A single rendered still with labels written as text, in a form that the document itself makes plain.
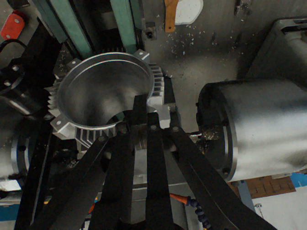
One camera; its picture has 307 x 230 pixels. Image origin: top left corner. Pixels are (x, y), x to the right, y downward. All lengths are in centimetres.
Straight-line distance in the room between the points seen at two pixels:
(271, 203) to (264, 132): 577
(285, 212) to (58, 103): 620
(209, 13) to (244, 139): 31
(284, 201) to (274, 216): 56
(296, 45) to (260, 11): 12
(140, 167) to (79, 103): 18
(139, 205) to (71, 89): 45
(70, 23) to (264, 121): 38
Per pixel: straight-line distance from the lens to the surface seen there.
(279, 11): 57
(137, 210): 62
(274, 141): 36
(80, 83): 33
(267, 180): 589
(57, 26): 32
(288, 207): 630
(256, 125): 33
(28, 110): 32
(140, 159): 27
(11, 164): 41
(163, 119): 24
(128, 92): 39
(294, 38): 53
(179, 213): 61
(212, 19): 48
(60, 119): 25
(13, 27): 50
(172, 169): 49
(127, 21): 31
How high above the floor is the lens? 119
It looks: 30 degrees down
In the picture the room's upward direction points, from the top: 173 degrees clockwise
